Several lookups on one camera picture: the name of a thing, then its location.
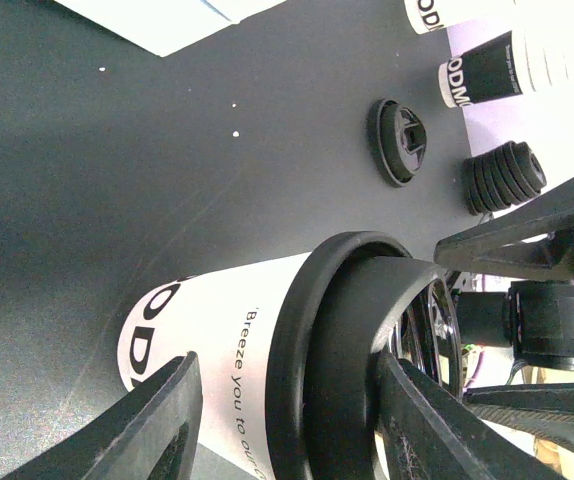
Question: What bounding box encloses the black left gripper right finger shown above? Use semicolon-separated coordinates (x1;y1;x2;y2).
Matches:
377;351;562;479

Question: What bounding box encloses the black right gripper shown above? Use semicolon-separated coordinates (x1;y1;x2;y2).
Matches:
434;177;574;453

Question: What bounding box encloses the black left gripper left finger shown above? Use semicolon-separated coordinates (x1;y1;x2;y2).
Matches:
5;352;203;479

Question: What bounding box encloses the light blue paper bag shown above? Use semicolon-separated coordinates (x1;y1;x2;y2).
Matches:
60;0;283;58

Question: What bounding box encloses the single white paper cup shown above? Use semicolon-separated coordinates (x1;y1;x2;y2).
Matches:
117;253;308;479
403;0;517;35

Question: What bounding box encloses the stack of black lids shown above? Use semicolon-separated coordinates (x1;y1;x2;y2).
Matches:
461;141;547;215

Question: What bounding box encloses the stack of white paper cups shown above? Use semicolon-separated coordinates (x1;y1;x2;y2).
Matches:
437;22;574;108

